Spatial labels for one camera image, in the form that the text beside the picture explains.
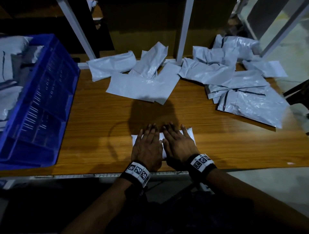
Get white mailer bag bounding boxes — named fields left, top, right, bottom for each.
left=131, top=127, right=197, bottom=160

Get wooden table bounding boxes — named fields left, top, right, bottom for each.
left=0, top=50, right=309, bottom=177

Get person's right forearm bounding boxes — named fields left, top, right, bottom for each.
left=205, top=168, right=309, bottom=234

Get left marker wristband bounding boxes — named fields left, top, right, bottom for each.
left=120, top=160, right=152, bottom=189

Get person's right hand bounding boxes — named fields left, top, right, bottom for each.
left=161, top=122, right=200, bottom=170

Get pile of grey mailer bags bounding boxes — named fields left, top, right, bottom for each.
left=86, top=34, right=290, bottom=129

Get white wire rack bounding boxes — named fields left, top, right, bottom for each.
left=2, top=170, right=191, bottom=189

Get brown wooden chair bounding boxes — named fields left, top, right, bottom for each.
left=283, top=79, right=309, bottom=111

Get packed white bags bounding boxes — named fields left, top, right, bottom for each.
left=0, top=35, right=45, bottom=132

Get person's left forearm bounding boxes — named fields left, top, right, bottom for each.
left=62, top=177, right=134, bottom=234

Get person's left hand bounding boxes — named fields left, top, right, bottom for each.
left=130, top=123, right=164, bottom=173

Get blue plastic crate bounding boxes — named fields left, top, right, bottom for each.
left=0, top=33, right=81, bottom=170

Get white metal shelf leg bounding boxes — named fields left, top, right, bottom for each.
left=261, top=0, right=309, bottom=59
left=56, top=0, right=97, bottom=60
left=176, top=0, right=195, bottom=61

